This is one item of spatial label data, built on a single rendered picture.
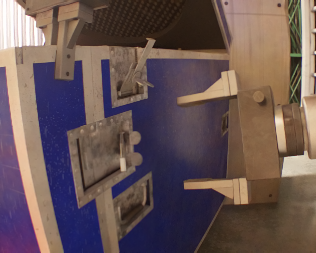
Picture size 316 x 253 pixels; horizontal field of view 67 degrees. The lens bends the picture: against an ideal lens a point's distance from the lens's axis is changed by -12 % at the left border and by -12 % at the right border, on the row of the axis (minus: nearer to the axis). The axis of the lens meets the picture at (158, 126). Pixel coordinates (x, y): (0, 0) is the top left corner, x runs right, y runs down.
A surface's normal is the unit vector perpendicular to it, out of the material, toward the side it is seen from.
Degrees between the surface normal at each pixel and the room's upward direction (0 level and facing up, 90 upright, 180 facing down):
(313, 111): 55
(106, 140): 90
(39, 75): 90
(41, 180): 90
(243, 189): 73
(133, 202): 90
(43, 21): 80
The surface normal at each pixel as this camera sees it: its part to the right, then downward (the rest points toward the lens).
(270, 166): -0.48, -0.07
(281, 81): -0.09, 0.24
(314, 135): -0.46, 0.21
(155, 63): 0.89, 0.07
